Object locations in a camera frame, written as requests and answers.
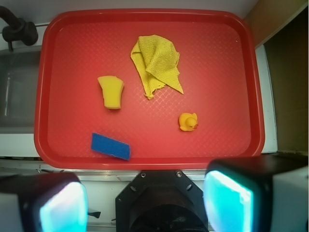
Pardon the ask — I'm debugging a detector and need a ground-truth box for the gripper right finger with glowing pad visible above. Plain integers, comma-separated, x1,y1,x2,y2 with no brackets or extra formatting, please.
203,155,309,232

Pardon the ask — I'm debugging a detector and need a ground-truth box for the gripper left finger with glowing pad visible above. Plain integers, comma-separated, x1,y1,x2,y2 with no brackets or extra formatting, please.
0,173,88,232

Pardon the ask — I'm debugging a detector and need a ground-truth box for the yellow rubber duck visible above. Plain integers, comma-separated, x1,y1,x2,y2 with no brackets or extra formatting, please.
179,113,198,131

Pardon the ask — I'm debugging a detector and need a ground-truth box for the blue sponge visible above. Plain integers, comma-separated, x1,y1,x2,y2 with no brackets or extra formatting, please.
91,133,131,160

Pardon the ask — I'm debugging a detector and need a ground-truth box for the red plastic tray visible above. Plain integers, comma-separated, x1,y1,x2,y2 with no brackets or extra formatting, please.
34,9,265,170

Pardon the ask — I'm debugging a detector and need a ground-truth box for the yellow sponge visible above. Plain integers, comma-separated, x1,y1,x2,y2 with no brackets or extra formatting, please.
98,75,124,110

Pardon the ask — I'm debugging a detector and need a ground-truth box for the stainless steel sink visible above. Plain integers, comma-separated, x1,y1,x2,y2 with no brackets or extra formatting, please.
0,46,42,134

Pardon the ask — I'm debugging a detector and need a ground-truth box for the dark metal faucet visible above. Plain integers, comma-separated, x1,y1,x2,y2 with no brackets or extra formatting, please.
0,6,39,52

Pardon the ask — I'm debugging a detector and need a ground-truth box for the yellow microfibre cloth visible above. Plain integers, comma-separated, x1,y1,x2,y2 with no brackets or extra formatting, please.
130,35,184,100

